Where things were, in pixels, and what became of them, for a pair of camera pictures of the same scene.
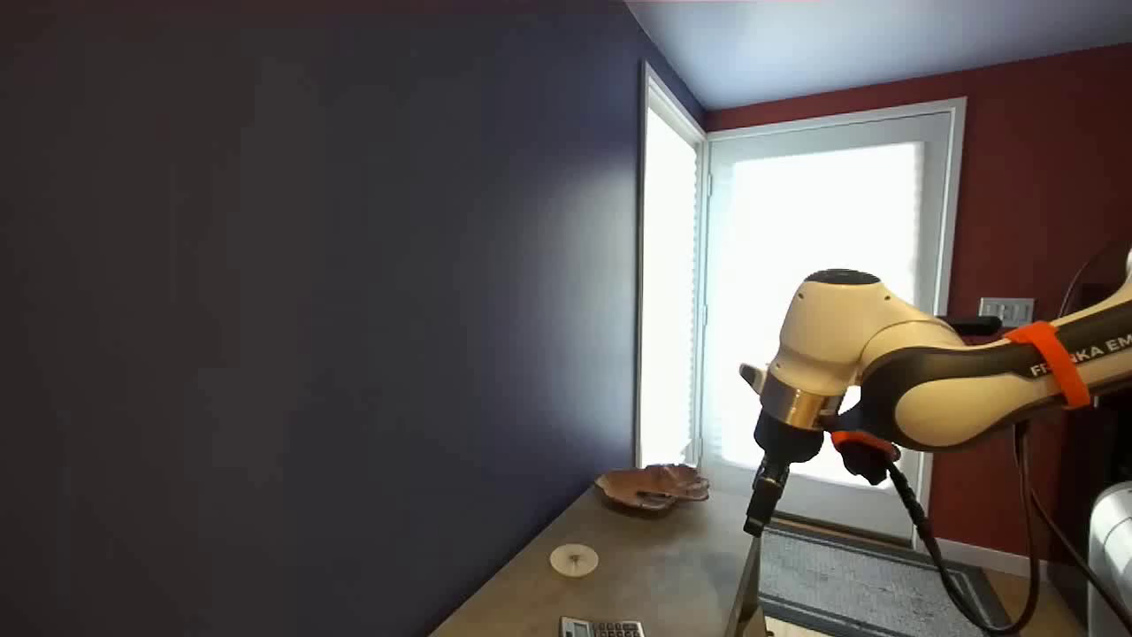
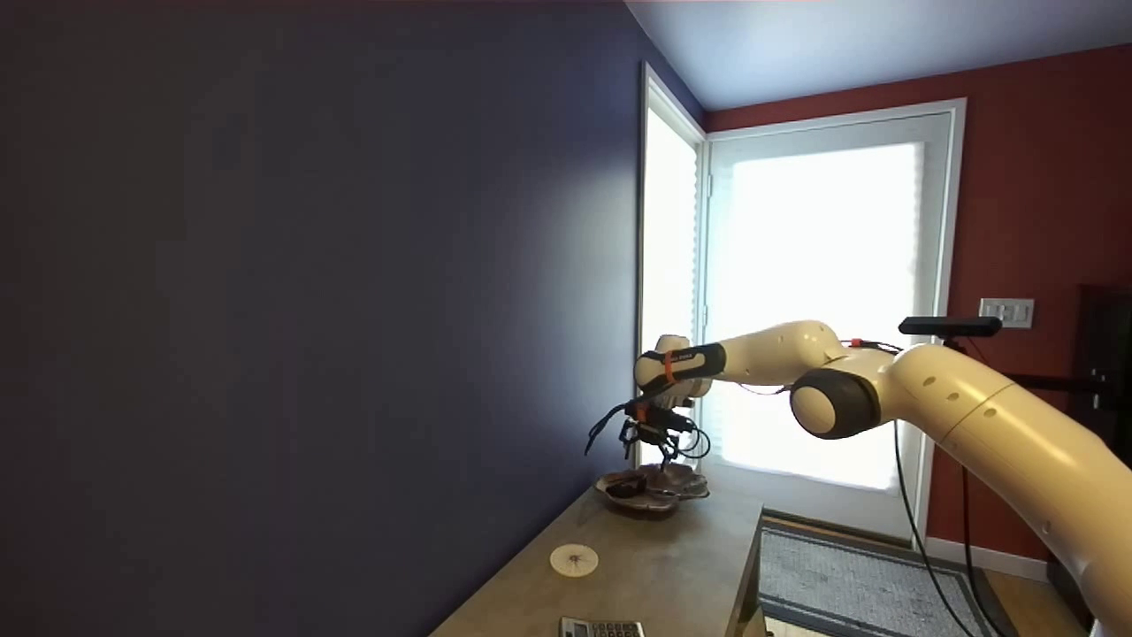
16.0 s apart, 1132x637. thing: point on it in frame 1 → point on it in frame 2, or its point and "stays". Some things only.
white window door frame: [735, 216] stays
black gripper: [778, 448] → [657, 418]
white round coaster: [574, 562] stays
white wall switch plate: [1007, 309] stays
